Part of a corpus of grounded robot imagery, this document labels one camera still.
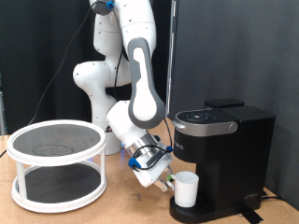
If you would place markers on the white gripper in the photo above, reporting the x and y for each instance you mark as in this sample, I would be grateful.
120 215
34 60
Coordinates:
154 171

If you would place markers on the small green tag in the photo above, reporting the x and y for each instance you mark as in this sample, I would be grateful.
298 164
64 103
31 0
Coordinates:
169 179

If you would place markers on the white ceramic mug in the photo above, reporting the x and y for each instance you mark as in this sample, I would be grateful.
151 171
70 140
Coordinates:
186 189

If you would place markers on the black Keurig coffee machine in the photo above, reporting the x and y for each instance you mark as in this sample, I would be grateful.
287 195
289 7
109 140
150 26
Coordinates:
236 155

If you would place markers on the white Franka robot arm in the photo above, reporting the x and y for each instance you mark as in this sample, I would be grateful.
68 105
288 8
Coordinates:
141 93

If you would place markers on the black tape strip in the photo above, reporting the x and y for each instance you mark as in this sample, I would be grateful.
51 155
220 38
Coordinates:
250 215

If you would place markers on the white two-tier turntable stand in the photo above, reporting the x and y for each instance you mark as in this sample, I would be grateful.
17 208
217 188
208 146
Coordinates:
56 174

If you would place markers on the silver vertical frame pole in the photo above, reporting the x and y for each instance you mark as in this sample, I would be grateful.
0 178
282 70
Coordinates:
170 62

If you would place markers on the grey metal edge post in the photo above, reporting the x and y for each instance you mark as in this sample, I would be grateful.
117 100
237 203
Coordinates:
2 109

